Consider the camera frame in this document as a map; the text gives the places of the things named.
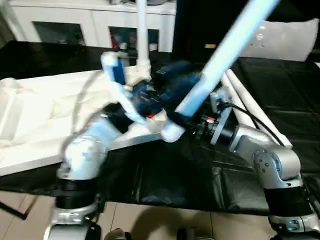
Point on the white plastic table leg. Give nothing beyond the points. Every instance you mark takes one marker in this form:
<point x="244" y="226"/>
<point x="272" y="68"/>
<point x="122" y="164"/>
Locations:
<point x="225" y="57"/>
<point x="260" y="110"/>
<point x="143" y="37"/>
<point x="240" y="100"/>

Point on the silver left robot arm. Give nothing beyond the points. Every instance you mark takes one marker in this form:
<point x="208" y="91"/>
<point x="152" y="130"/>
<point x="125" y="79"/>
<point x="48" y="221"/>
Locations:
<point x="85" y="155"/>

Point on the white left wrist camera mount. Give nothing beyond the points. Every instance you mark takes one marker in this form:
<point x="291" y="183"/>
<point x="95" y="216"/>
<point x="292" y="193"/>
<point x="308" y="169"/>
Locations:
<point x="115" y="67"/>

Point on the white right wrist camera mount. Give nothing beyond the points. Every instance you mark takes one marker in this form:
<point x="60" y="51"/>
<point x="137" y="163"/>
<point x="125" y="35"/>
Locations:
<point x="221" y="112"/>

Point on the black mat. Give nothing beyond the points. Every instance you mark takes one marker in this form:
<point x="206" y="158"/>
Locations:
<point x="175" y="170"/>

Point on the white cabinet with glass doors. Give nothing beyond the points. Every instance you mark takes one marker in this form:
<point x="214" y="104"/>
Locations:
<point x="87" y="20"/>

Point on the dark left robot leg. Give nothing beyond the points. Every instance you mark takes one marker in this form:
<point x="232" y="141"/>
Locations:
<point x="117" y="235"/>

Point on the white plastic table top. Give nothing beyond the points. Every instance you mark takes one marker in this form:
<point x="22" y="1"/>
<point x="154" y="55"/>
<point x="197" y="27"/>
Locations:
<point x="37" y="112"/>

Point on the black metal stand pole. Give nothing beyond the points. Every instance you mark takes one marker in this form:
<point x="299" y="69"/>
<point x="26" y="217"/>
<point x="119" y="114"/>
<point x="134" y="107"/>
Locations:
<point x="12" y="209"/>

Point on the grey curtain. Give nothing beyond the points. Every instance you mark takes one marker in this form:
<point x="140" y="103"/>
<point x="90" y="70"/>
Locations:
<point x="6" y="27"/>

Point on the dark cabinet with label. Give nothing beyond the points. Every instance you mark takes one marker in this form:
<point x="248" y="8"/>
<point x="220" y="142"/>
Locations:
<point x="195" y="25"/>

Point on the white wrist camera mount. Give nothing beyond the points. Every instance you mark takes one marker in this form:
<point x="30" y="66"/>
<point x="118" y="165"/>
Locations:
<point x="221" y="112"/>
<point x="115" y="67"/>

